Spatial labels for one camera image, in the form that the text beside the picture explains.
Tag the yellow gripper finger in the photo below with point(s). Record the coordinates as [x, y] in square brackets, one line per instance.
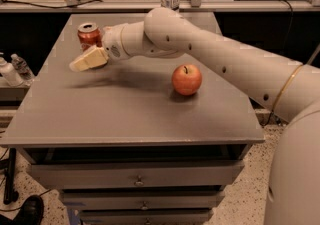
[93, 57]

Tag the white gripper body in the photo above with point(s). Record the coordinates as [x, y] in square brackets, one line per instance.
[112, 42]

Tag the red apple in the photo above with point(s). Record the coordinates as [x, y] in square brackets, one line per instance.
[186, 79]

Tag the grey drawer cabinet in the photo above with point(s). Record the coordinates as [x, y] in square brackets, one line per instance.
[90, 134]

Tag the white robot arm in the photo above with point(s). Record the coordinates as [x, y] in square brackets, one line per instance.
[288, 88]

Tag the red coke can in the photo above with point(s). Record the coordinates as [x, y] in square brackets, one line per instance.
[89, 35]

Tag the black stand leg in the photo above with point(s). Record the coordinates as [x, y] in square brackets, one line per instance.
[8, 165]

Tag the top drawer knob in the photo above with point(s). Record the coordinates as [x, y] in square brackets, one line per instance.
[139, 182]

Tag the white squeeze bottle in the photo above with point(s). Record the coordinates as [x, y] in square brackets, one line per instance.
[9, 73]

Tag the drawer knob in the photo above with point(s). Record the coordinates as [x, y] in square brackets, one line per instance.
[144, 206]
[139, 182]

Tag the middle drawer knob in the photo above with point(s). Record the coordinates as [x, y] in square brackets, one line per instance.
[144, 206]

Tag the small clear bottle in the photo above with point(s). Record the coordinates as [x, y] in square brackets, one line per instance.
[23, 69]

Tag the black shoe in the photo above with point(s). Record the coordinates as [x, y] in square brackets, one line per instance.
[31, 212]

